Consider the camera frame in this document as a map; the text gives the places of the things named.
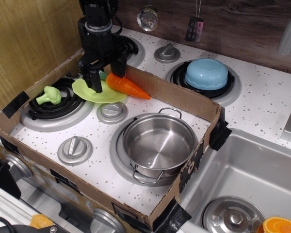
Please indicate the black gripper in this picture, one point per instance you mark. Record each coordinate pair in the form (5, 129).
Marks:
(100, 49)

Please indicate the orange toy carrot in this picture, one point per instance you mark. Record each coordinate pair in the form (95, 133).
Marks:
(123, 85)

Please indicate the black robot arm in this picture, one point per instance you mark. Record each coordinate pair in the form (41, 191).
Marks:
(99, 16)

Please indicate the light green plastic plate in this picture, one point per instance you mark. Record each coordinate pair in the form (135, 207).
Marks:
(107, 95)

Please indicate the brown cardboard fence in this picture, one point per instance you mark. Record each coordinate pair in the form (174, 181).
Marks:
(142, 207)

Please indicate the back left black burner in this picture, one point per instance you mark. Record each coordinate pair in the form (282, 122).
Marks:
(131, 47)

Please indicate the black burner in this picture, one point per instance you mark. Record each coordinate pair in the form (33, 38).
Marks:
(69, 103)
(131, 47)
(178, 77)

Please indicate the silver knob middle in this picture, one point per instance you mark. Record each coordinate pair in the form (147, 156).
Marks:
(112, 113)

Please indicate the front left black burner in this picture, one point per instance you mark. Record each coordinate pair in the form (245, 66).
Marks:
(69, 103)

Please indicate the green toy broccoli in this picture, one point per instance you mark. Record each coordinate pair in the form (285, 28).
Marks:
(51, 94)

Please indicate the silver knob upper centre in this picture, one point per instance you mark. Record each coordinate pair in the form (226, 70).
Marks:
(167, 54)

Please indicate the hanging silver slotted ladle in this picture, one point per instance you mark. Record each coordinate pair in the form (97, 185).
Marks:
(148, 17)

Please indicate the back right black burner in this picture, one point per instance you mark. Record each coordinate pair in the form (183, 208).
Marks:
(178, 77)

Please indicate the stainless steel pot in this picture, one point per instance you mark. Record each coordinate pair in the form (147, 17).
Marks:
(158, 145)

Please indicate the hanging silver spatula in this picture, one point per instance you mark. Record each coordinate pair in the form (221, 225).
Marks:
(195, 26)

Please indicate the light blue plastic bowl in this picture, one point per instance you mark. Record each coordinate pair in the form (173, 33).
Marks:
(206, 74)

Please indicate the silver oven dial left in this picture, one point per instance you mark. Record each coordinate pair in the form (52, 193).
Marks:
(18, 169)

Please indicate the silver oven dial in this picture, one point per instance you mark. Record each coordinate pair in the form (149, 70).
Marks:
(103, 222)
(18, 169)

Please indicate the silver oven dial right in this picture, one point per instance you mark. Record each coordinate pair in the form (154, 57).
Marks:
(103, 222)

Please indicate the orange toy piece bottom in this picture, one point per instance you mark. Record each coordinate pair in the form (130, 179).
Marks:
(40, 221)

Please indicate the silver sink basin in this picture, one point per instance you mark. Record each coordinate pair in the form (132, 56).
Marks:
(247, 167)

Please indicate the silver faucet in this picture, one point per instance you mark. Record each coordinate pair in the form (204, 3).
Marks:
(284, 47)

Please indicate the silver pot lid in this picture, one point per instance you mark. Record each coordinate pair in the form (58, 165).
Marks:
(228, 214)

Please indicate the orange slice toy can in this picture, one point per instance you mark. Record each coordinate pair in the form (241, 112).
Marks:
(275, 225)

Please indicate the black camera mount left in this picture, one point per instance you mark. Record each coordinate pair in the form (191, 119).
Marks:
(7, 182)

